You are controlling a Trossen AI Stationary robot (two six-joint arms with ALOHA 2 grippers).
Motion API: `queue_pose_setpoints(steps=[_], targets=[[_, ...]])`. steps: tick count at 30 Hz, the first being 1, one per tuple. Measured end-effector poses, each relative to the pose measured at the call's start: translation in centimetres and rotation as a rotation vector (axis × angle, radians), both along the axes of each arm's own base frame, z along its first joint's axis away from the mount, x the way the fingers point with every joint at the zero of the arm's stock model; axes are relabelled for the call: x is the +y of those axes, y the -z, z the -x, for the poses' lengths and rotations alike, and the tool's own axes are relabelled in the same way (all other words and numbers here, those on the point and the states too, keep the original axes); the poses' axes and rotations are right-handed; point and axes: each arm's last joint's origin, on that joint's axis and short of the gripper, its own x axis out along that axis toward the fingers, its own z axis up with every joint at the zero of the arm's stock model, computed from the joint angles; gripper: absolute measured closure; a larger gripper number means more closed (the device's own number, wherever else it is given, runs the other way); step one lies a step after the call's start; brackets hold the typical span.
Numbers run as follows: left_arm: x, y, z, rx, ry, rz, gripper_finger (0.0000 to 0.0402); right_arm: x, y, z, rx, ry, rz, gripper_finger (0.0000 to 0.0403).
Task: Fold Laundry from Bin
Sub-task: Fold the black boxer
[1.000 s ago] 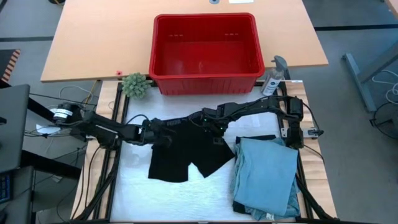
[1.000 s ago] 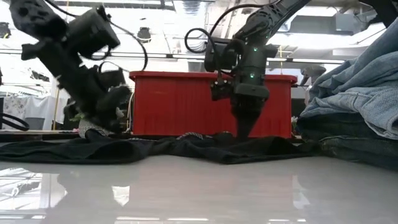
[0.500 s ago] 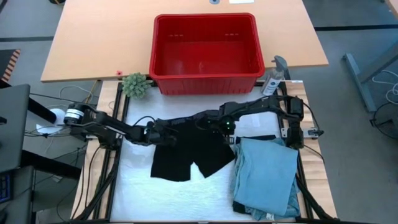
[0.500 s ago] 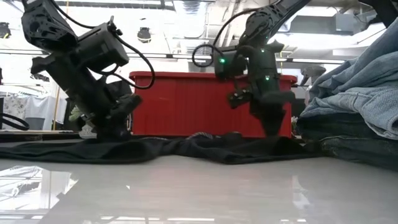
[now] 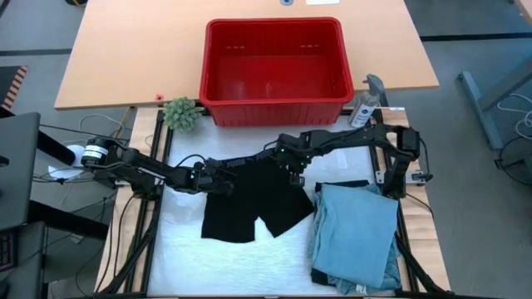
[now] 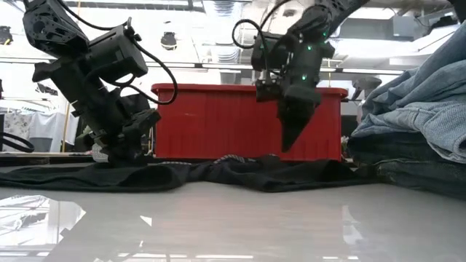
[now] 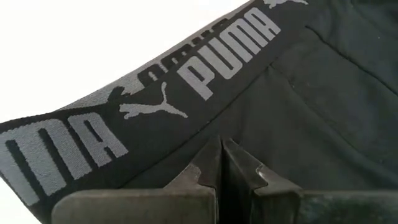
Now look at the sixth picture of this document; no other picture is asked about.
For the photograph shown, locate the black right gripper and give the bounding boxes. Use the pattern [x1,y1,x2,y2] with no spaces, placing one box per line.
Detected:
[254,34,336,154]

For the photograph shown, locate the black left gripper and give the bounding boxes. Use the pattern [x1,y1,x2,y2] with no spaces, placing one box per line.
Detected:
[31,57,162,163]

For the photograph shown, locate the black boxer briefs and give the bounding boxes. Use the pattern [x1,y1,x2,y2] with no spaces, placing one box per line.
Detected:
[0,154,379,194]

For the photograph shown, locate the light blue jeans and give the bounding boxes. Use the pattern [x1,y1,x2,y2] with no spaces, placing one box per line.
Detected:
[351,21,466,164]

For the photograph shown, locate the red plastic laundry bin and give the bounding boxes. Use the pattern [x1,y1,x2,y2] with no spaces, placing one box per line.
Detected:
[151,82,350,162]

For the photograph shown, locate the long ceiling light strip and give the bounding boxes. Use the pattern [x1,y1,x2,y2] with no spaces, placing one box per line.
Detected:
[0,56,405,76]

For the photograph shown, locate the white draped cloth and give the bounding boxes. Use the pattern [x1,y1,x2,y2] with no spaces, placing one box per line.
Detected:
[3,111,79,154]

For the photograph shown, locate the black left camera cable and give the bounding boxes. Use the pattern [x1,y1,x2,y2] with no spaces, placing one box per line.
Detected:
[54,0,179,106]

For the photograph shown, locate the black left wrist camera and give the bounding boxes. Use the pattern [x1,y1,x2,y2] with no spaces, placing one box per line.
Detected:
[86,24,149,84]

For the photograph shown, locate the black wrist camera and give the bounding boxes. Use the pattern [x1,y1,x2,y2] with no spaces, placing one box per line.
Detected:
[86,24,149,84]
[250,31,291,73]

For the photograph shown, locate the yellow hanging cord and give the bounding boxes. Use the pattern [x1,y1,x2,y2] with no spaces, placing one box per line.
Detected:
[60,103,72,153]

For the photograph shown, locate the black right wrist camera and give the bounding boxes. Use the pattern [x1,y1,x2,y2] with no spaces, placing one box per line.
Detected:
[250,31,291,73]

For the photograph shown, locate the black ceiling dome camera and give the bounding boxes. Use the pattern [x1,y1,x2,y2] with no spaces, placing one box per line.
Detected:
[159,31,178,51]

